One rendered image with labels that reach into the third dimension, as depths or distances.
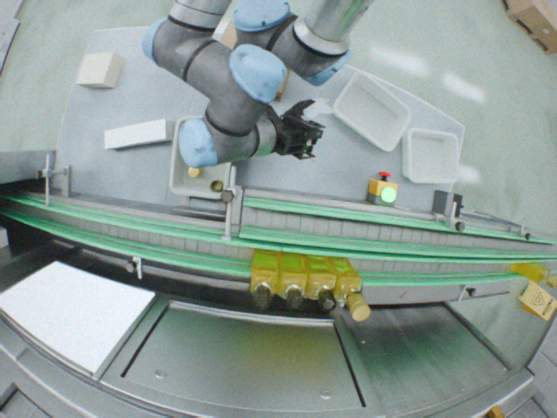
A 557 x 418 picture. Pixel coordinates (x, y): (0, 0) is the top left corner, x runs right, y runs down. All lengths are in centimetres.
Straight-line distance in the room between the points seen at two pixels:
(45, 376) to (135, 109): 81
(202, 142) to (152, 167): 53
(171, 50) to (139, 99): 58
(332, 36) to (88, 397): 72
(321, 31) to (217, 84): 22
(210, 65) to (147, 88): 61
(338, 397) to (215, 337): 27
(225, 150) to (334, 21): 28
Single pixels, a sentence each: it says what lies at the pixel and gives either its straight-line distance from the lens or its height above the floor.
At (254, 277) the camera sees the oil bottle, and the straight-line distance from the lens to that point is 48.
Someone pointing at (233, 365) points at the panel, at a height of 118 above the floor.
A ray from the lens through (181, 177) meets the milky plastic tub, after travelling 78.
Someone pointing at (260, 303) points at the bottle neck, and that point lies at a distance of 46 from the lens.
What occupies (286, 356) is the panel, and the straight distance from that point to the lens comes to 52.
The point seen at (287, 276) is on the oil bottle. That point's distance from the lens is 48.
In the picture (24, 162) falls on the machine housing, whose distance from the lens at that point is 109.
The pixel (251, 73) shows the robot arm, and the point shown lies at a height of 124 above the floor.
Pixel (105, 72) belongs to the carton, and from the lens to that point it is 96.
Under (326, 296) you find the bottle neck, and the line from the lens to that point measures 46.
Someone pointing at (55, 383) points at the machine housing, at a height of 137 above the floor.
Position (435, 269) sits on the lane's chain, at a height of 88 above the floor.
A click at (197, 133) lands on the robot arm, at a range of 35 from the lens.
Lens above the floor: 152
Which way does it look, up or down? 79 degrees down
